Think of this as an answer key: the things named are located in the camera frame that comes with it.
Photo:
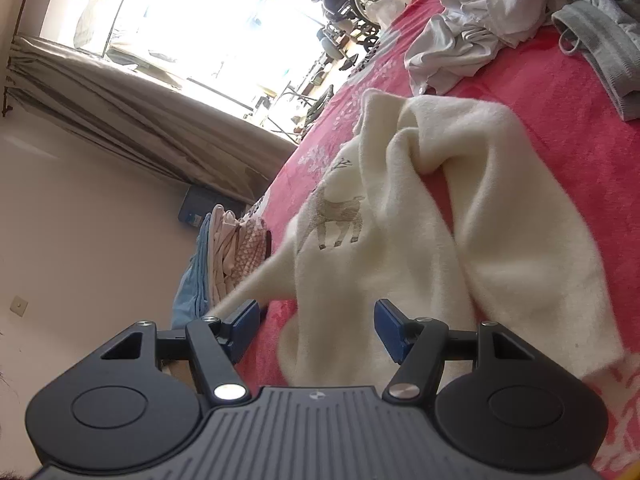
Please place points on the wall socket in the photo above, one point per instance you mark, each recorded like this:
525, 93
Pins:
20, 306

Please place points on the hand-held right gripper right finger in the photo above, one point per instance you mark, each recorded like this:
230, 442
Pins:
387, 330

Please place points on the pale pink folded garment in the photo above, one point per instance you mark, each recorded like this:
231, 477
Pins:
220, 255

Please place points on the cream deer sweater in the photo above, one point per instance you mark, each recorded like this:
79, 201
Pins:
400, 240

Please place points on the beige curtain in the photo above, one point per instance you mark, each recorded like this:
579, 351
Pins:
125, 110

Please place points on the red floral blanket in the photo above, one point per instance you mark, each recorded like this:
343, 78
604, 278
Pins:
550, 120

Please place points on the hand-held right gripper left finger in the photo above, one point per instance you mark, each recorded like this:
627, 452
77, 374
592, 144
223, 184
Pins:
247, 327

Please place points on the dark box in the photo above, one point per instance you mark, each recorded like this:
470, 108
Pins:
195, 207

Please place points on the blue folded garment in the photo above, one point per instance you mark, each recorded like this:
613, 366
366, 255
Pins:
192, 280

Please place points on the white crumpled shirt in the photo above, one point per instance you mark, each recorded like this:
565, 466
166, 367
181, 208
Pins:
480, 5

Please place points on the white plastic bag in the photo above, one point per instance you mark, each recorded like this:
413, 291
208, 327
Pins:
387, 10

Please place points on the grey garment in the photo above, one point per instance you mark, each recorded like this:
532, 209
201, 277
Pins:
600, 45

